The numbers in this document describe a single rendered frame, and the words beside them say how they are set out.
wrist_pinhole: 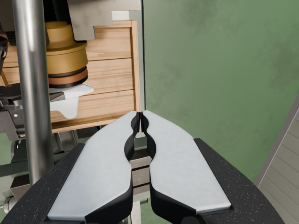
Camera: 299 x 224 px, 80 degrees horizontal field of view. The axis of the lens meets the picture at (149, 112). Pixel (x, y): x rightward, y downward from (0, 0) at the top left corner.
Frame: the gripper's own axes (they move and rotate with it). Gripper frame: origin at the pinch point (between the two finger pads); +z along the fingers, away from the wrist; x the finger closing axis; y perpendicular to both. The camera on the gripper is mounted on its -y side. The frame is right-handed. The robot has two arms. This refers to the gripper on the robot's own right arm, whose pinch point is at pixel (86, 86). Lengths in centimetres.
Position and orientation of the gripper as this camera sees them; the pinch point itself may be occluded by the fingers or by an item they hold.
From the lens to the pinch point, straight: 36.4
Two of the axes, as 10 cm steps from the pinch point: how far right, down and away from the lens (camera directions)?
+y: 0.1, 8.8, 4.8
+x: 3.0, 4.6, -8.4
